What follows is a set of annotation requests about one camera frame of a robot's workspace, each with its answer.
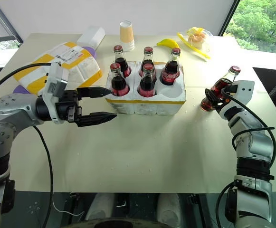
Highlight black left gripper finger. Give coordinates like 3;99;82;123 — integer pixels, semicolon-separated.
76;111;118;128
76;86;114;99

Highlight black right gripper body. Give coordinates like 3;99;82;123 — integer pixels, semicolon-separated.
219;84;239;108

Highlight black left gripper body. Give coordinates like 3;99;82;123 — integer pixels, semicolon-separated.
56;89;84;124

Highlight glass cola bottle red cap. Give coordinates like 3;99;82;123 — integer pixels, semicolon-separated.
139;46;157;83
113;45;132;78
137;63;157;98
159;47;182;86
109;62;131;97
200;65;242;112

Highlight white yellow-taped foam box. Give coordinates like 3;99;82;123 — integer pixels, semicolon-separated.
13;41;104;96

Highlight white foam bottle crate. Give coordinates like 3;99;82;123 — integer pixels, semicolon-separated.
105;60;187;116

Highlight small white box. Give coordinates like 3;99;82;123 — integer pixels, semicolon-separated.
76;26;106;48

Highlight purple round disc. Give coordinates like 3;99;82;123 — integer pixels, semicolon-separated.
12;85;32;95
82;46;98;59

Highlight clear plastic bag yellow zip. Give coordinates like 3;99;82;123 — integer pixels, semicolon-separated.
176;26;212;63

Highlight orange round fruit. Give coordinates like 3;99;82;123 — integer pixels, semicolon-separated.
187;33;205;48

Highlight stacked orange white paper cups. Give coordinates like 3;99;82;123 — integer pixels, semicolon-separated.
119;20;135;52

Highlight yellow banana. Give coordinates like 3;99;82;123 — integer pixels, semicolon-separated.
156;38;180;49

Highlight green trees outside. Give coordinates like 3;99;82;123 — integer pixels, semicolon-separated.
225;0;276;52

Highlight black table leg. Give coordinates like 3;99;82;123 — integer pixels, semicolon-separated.
68;192;80;216
187;193;202;216

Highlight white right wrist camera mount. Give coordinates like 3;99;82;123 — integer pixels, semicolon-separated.
232;80;256;108

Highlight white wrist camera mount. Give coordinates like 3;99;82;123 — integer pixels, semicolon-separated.
232;80;256;108
42;61;70;126

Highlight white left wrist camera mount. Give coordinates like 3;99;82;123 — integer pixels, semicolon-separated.
42;61;70;126

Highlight black window frame bar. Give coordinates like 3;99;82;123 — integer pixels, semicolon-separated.
0;0;24;47
217;0;242;37

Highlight thin white cable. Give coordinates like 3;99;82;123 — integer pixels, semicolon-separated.
52;192;85;218

